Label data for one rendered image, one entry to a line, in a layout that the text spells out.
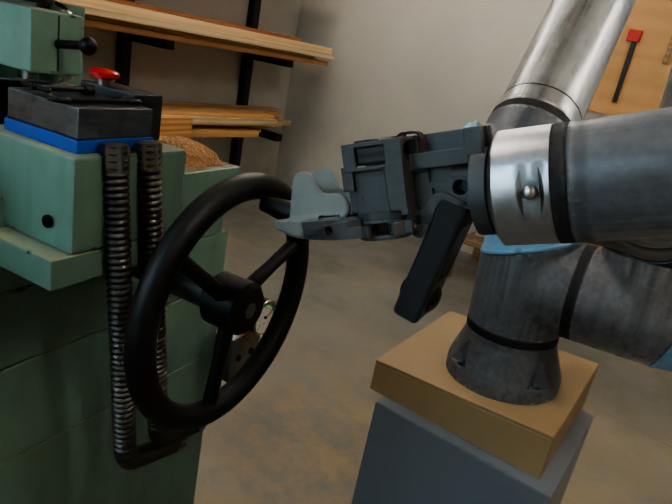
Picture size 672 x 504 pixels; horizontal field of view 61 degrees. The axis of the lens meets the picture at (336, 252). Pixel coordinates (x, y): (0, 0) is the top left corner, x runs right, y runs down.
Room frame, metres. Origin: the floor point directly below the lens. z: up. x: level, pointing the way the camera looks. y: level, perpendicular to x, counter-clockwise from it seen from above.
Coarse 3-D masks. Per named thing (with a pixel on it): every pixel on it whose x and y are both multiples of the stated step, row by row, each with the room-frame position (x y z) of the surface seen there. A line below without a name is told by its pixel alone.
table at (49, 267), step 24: (216, 168) 0.80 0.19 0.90; (240, 168) 0.85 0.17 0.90; (192, 192) 0.75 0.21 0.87; (0, 216) 0.51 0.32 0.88; (0, 240) 0.48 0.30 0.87; (24, 240) 0.49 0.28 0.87; (0, 264) 0.48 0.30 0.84; (24, 264) 0.47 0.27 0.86; (48, 264) 0.45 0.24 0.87; (72, 264) 0.47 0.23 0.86; (96, 264) 0.50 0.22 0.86; (48, 288) 0.45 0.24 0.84
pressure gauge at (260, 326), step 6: (264, 300) 0.85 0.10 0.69; (270, 300) 0.85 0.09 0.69; (264, 306) 0.84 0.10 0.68; (270, 306) 0.86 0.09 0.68; (264, 312) 0.85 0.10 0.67; (270, 318) 0.87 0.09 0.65; (258, 324) 0.83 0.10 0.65; (264, 324) 0.85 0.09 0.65; (252, 330) 0.83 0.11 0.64; (258, 330) 0.84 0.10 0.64; (264, 330) 0.85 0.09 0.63; (246, 336) 0.85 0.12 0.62; (252, 336) 0.86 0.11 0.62
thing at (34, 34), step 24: (0, 0) 0.69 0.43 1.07; (0, 24) 0.68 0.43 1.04; (24, 24) 0.66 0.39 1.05; (48, 24) 0.67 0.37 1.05; (72, 24) 0.70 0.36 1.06; (0, 48) 0.68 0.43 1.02; (24, 48) 0.66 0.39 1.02; (48, 48) 0.68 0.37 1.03; (24, 72) 0.70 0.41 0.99; (48, 72) 0.68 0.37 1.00; (72, 72) 0.71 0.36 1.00
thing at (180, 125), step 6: (162, 120) 0.90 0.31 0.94; (168, 120) 0.91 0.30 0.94; (174, 120) 0.93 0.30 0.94; (180, 120) 0.94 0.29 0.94; (186, 120) 0.95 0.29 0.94; (192, 120) 0.97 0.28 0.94; (162, 126) 0.90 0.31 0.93; (168, 126) 0.92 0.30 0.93; (174, 126) 0.93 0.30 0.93; (180, 126) 0.94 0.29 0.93; (186, 126) 0.95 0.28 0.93; (162, 132) 0.90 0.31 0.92; (168, 132) 0.92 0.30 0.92; (174, 132) 0.93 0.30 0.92; (180, 132) 0.94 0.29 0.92; (186, 132) 0.95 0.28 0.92
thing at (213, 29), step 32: (64, 0) 2.61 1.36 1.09; (96, 0) 2.73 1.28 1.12; (128, 0) 3.33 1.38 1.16; (256, 0) 4.17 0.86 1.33; (128, 32) 2.84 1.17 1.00; (160, 32) 2.99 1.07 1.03; (192, 32) 3.09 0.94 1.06; (224, 32) 3.41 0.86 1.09; (256, 32) 3.70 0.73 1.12; (128, 64) 3.35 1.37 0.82; (288, 64) 3.98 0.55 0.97; (320, 64) 4.14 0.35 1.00; (192, 128) 3.29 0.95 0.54; (224, 128) 3.52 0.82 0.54; (256, 128) 3.89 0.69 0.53
